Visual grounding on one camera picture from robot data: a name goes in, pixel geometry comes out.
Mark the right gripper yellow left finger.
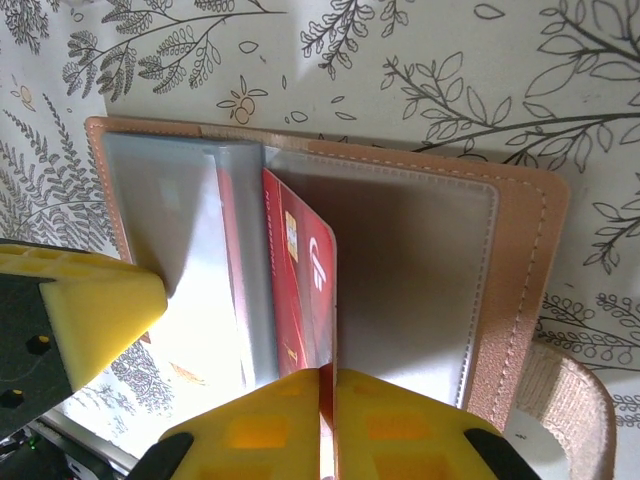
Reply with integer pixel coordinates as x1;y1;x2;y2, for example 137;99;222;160
143;368;321;480

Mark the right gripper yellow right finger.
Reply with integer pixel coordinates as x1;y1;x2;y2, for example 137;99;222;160
332;368;545;480

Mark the red credit card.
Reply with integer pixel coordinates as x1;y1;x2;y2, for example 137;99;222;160
260;167;340;480

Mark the pink leather card holder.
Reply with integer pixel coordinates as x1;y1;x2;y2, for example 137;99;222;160
82;114;619;480

